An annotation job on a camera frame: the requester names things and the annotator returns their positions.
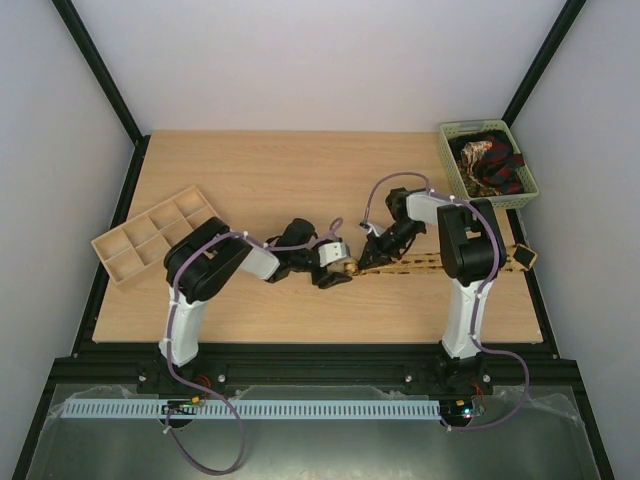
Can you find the yellow beetle print tie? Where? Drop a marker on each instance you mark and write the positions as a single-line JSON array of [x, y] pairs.
[[520, 258]]

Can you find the wooden compartment tray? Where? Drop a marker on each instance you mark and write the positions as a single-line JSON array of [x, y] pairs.
[[135, 249]]

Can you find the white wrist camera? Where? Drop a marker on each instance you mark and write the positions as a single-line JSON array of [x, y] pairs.
[[332, 252], [372, 229]]

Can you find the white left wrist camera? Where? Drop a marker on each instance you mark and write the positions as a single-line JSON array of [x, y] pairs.
[[332, 252]]

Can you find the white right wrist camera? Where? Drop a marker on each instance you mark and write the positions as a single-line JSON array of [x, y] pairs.
[[372, 229]]

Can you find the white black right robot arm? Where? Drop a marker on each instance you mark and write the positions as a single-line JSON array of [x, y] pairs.
[[471, 252]]

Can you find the floral patterned tie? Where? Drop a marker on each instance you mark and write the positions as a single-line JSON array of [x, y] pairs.
[[472, 152]]

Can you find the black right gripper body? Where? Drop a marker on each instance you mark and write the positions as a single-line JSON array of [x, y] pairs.
[[379, 245]]

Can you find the light blue slotted cable duct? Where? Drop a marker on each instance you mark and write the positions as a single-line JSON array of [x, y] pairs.
[[254, 409]]

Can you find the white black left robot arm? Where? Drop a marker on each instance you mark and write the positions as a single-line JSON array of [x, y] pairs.
[[201, 264]]

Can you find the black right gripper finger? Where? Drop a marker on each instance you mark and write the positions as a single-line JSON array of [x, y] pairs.
[[376, 260], [370, 246]]

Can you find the green perforated plastic basket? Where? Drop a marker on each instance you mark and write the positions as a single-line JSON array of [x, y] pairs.
[[453, 137]]

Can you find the black aluminium frame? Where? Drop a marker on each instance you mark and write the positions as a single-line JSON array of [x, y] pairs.
[[310, 364]]

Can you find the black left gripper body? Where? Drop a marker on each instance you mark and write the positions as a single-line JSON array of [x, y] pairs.
[[317, 276]]

